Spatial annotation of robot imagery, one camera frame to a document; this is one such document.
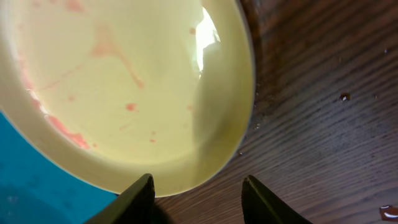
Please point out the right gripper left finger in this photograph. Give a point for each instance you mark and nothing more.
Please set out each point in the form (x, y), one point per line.
(134, 205)

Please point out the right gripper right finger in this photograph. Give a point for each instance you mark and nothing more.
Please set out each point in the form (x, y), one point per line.
(261, 206)

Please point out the teal plastic tray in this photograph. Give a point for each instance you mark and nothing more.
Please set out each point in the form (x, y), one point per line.
(33, 190)

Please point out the yellow-green plate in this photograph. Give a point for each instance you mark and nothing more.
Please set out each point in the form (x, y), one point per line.
(112, 90)

